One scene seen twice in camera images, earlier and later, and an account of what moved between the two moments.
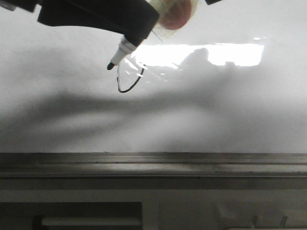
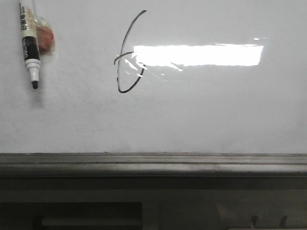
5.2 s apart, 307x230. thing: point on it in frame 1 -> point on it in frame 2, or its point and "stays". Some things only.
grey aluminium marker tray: (153, 164) stays
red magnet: (175, 16) -> (45, 34)
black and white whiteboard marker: (124, 48) -> (29, 40)
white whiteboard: (233, 80) stays
